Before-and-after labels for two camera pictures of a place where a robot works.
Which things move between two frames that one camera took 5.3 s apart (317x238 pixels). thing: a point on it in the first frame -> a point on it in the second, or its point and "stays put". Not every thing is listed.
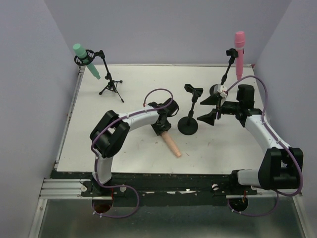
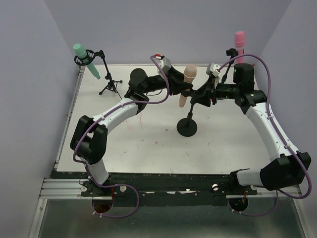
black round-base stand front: (188, 125) stays put
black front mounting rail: (162, 188) stays put
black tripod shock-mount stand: (112, 85) stays put
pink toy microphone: (239, 41) stays put
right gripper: (218, 107) -> (211, 91)
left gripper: (162, 126) -> (172, 81)
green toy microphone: (82, 53) stays put
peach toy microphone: (166, 136) -> (189, 73)
